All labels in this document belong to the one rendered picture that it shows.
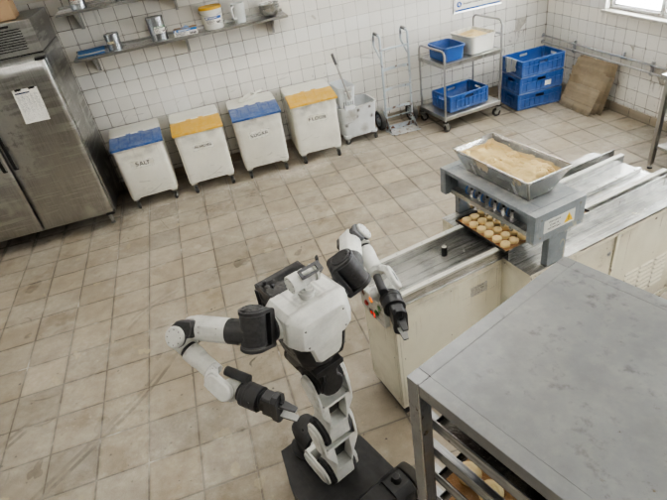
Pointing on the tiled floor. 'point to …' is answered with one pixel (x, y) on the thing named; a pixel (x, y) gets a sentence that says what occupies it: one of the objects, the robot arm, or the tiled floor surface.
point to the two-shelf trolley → (472, 79)
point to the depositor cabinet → (602, 238)
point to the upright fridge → (48, 137)
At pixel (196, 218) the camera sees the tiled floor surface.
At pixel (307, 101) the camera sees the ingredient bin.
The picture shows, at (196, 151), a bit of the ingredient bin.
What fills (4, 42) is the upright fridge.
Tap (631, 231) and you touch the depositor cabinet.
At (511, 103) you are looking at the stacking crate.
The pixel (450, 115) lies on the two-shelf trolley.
